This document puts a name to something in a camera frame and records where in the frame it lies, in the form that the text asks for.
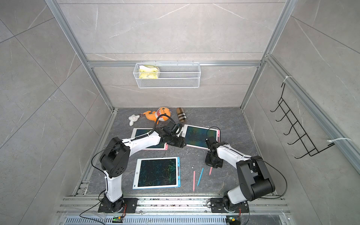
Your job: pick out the long pink stylus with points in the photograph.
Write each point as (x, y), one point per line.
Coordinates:
(194, 181)

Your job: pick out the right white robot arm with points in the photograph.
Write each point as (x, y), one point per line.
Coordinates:
(254, 178)

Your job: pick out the white small plush toy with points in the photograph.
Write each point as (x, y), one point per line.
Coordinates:
(133, 118)

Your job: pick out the left pink framed writing tablet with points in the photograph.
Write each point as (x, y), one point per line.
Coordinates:
(162, 146)

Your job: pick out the white wire mesh basket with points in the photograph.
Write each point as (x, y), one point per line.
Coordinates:
(172, 75)

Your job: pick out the black wire hook rack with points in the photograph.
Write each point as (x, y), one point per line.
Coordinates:
(296, 127)

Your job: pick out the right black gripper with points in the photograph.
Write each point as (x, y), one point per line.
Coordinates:
(207, 161)

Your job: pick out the orange shark plush toy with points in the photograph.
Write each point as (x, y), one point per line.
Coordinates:
(156, 115)

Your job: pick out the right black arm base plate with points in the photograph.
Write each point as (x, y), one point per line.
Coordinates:
(218, 204)

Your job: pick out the blue stylus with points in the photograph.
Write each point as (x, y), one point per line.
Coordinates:
(200, 176)

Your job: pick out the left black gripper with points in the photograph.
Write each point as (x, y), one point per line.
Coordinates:
(181, 142)

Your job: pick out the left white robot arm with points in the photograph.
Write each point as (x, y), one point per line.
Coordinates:
(114, 160)

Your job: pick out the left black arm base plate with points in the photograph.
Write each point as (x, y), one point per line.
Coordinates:
(130, 204)

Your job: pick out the yellow white cloth in basket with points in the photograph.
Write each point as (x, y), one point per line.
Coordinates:
(148, 72)

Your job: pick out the pink framed writing tablet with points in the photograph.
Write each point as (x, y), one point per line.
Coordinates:
(162, 146)
(196, 136)

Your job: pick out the right pink framed writing tablet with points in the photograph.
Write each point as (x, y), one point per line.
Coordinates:
(196, 136)

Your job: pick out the blue framed writing tablet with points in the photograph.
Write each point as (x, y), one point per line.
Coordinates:
(162, 172)

